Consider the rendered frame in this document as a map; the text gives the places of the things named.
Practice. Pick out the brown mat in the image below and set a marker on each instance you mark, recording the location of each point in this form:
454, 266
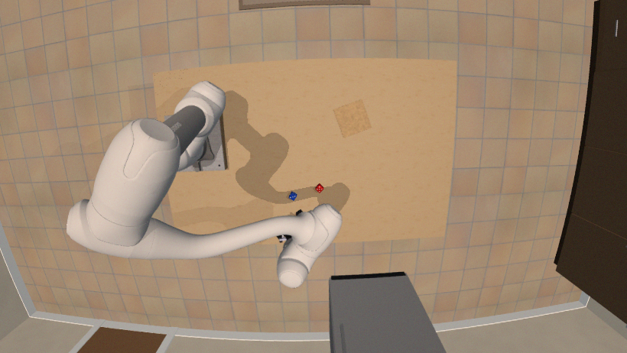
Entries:
352, 118

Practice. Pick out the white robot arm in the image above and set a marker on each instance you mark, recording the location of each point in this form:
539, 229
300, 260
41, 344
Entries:
134, 175

